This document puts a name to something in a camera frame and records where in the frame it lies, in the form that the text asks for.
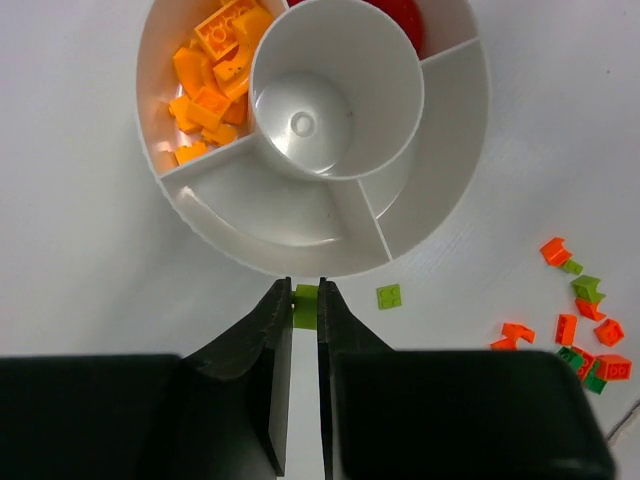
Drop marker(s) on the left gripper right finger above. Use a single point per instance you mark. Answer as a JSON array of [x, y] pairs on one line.
[[456, 414]]

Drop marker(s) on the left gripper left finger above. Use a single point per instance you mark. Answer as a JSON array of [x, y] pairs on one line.
[[218, 413]]

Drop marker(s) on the lime lego brick pair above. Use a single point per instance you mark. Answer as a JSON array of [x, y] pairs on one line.
[[305, 307]]

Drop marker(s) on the lime flat lego plate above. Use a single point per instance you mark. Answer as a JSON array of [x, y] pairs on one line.
[[389, 297]]

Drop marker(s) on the orange slope lego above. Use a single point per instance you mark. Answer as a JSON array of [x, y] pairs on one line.
[[555, 253]]

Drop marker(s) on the orange studded lego brick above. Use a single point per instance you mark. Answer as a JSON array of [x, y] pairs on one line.
[[609, 332]]

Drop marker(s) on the white divided round container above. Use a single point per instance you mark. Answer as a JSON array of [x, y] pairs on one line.
[[322, 145]]

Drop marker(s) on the yellow long lego brick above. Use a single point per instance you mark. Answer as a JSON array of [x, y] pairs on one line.
[[216, 34]]

